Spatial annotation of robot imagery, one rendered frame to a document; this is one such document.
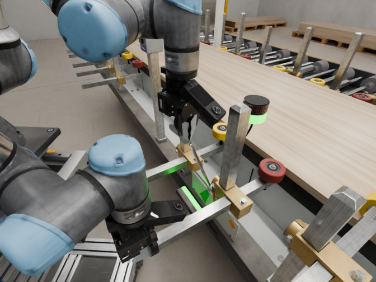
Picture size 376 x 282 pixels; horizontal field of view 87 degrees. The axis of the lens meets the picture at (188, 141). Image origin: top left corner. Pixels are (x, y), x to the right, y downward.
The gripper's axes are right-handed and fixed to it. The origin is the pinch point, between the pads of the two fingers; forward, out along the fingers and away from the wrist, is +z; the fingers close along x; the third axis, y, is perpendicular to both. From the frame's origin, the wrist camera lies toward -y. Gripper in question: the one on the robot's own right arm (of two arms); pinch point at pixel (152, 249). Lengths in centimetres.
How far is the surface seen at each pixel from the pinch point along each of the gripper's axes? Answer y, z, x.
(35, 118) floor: 59, 83, -263
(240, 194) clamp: -27.9, -5.0, 1.2
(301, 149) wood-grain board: -58, -8, -1
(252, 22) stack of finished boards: -611, 47, -558
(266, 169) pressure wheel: -38.9, -8.8, -0.2
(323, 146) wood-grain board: -66, -8, 2
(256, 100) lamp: -30.8, -32.7, -3.5
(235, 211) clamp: -24.3, -2.8, 3.7
